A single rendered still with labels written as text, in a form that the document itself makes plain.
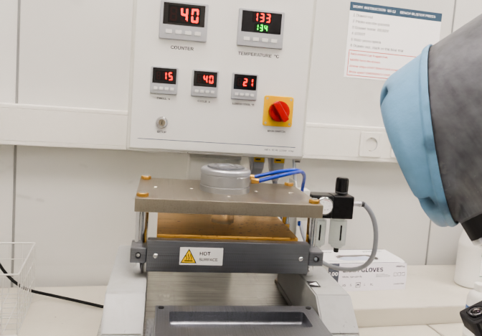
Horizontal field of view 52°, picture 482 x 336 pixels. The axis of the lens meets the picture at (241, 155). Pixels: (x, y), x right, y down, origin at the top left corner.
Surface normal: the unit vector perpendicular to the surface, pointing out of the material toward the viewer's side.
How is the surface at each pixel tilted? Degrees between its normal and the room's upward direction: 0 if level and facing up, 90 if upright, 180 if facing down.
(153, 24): 90
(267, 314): 90
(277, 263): 90
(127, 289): 0
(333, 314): 41
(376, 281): 90
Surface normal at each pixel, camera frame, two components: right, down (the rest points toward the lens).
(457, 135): -0.46, 0.16
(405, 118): -0.62, -0.28
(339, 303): 0.15, -0.68
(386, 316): 0.24, 0.11
